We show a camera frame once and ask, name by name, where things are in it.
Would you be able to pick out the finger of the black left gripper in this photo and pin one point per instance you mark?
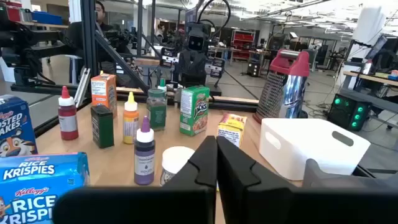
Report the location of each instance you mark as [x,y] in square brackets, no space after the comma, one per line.
[200,74]
[185,74]

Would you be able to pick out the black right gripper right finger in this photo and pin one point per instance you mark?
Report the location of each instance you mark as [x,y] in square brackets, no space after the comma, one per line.
[264,205]

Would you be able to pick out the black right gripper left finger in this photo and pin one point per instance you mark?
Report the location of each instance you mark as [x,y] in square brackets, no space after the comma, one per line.
[186,205]

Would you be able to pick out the green food colouring bottle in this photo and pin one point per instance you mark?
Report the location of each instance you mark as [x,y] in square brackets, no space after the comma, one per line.
[162,84]

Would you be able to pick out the Apple Jacks cereal box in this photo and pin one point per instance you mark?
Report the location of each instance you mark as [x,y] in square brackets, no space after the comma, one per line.
[194,112]

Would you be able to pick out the Corn Pops cereal box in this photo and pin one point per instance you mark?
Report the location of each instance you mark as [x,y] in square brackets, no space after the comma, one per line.
[231,129]

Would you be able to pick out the yellow food colouring bottle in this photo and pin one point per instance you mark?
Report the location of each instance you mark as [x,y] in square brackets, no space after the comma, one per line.
[130,124]

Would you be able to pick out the Frosted Flakes cereal box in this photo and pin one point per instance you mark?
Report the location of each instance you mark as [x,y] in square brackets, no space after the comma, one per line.
[15,124]

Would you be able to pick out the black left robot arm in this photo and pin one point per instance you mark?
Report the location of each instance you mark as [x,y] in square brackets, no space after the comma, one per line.
[214,90]

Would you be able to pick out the red shelving rack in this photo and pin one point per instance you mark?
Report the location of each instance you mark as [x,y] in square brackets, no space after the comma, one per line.
[242,39]

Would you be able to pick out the purple food colouring bottle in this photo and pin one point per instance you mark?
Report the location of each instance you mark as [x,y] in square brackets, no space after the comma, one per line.
[144,158]

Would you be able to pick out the grey translucent plastic bin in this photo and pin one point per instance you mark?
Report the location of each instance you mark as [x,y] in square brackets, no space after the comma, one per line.
[326,177]

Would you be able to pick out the orange baking soda box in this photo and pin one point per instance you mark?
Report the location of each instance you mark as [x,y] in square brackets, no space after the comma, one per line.
[102,90]

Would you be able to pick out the white plastic bin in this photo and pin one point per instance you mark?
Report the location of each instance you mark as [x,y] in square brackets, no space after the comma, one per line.
[311,146]

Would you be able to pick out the person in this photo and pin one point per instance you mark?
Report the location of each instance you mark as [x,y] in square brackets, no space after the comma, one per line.
[102,12]

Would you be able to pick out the silver aluminium bar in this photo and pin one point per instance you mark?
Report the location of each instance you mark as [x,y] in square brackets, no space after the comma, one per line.
[82,88]

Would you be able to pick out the green black pepper tin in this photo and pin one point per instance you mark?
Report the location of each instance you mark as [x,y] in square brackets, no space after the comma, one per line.
[102,127]

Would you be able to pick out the red food colouring bottle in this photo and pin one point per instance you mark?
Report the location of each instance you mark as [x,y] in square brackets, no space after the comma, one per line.
[68,121]

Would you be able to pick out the black computer green lights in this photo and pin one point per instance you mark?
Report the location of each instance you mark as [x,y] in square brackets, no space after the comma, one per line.
[345,115]

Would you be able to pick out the blue storage bin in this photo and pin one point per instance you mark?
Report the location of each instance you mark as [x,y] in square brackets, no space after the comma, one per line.
[46,18]

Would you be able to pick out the black background machine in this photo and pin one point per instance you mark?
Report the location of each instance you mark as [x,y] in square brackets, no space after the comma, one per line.
[18,40]

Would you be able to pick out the Rice Krispies cereal box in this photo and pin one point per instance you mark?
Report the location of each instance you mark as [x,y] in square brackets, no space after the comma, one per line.
[34,186]

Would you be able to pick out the red storage bin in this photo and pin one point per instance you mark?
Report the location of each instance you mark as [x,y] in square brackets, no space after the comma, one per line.
[14,14]

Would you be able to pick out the wooden background desk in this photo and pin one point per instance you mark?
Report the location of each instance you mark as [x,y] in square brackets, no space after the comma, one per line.
[373,78]

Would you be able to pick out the black background monitor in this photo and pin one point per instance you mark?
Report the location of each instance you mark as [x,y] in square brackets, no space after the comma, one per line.
[376,46]

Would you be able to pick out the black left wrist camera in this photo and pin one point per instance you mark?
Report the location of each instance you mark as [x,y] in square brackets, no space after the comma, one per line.
[196,42]

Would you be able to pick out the black table edge frame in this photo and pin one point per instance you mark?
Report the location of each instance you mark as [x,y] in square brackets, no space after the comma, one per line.
[233,104]

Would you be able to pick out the black diagonal frame brace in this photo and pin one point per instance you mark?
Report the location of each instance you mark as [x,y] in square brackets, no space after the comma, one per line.
[124,67]

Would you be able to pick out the black aluminium frame post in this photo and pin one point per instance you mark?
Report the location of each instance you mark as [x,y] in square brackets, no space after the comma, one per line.
[89,37]

